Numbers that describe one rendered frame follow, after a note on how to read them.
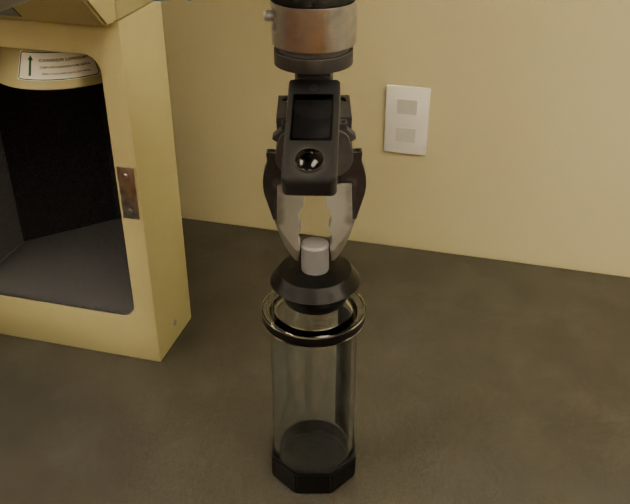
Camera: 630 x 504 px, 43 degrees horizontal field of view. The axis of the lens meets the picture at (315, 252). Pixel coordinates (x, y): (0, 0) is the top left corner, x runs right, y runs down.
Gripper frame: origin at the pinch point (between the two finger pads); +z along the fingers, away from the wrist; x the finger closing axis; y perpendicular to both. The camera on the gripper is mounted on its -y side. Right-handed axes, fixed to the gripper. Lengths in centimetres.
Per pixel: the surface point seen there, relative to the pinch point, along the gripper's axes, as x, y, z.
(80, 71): 28.0, 25.0, -10.6
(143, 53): 19.9, 23.6, -13.1
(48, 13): 27.9, 16.5, -19.6
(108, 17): 21.7, 16.9, -19.0
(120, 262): 29.0, 32.9, 21.2
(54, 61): 30.8, 24.6, -11.9
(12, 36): 34.3, 22.3, -15.6
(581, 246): -44, 45, 26
